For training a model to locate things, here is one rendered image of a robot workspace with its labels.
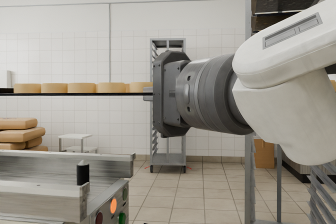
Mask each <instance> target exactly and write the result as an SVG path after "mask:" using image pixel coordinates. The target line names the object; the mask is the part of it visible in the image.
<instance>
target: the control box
mask: <svg viewBox="0 0 336 224"><path fill-rule="evenodd" d="M125 188H126V189H127V198H126V200H125V201H124V199H123V193H124V190H125ZM114 199H115V200H116V209H115V212H114V213H112V211H111V206H112V201H113V200H114ZM100 212H101V213H102V224H119V218H120V214H121V213H125V216H126V218H125V223H124V224H129V181H128V180H122V179H118V180H117V181H116V182H115V183H113V184H112V185H111V186H110V187H108V188H107V189H106V190H105V191H103V192H102V193H101V194H100V195H98V196H97V197H96V198H94V199H93V200H92V201H91V202H89V203H88V204H87V205H86V218H85V219H84V220H83V221H82V222H80V223H76V222H75V223H74V224H96V220H97V216H98V214H99V213H100Z"/></svg>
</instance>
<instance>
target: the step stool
mask: <svg viewBox="0 0 336 224"><path fill-rule="evenodd" d="M92 136H93V135H92V134H75V133H69V134H65V135H60V136H58V138H59V152H66V151H72V152H73V153H75V152H81V153H89V152H92V151H95V153H96V154H97V153H98V147H90V146H84V139H85V138H89V137H92ZM62 139H81V146H71V147H68V148H65V149H64V150H62Z"/></svg>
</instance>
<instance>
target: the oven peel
mask: <svg viewBox="0 0 336 224"><path fill-rule="evenodd" d="M254 145H255V150H256V153H254V160H255V167H256V168H259V169H274V168H275V160H274V143H270V142H265V141H264V140H263V139H254Z"/></svg>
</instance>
